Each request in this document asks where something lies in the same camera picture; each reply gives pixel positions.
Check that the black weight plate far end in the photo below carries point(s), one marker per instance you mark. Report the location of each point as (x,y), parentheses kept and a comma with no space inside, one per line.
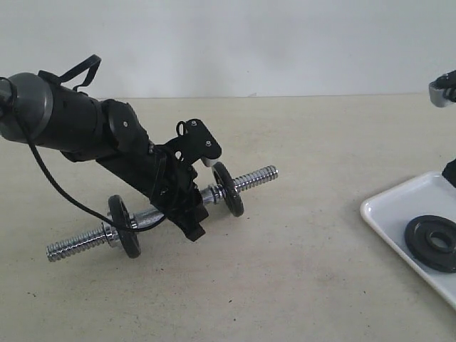
(230,194)

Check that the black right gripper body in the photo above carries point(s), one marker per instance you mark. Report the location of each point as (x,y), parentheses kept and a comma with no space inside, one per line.
(449,172)

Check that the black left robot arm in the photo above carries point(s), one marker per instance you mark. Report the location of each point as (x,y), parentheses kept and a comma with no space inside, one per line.
(38,111)

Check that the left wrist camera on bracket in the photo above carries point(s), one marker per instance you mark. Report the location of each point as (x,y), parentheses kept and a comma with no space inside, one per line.
(194,142)

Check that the chrome threaded dumbbell bar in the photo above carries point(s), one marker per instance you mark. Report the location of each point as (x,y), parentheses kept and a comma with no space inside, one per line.
(140,220)

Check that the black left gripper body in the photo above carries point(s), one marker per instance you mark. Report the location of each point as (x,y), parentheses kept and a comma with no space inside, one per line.
(174,193)

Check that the black weight plate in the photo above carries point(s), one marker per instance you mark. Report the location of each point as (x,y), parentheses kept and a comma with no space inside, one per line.
(121,219)
(431,240)

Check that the chrome star collar nut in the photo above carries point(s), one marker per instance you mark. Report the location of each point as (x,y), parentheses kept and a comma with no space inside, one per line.
(111,235)

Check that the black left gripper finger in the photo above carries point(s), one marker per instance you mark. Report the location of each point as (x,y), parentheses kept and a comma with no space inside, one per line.
(190,224)
(198,207)

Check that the white rectangular tray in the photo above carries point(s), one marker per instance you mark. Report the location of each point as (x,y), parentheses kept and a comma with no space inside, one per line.
(388,213)

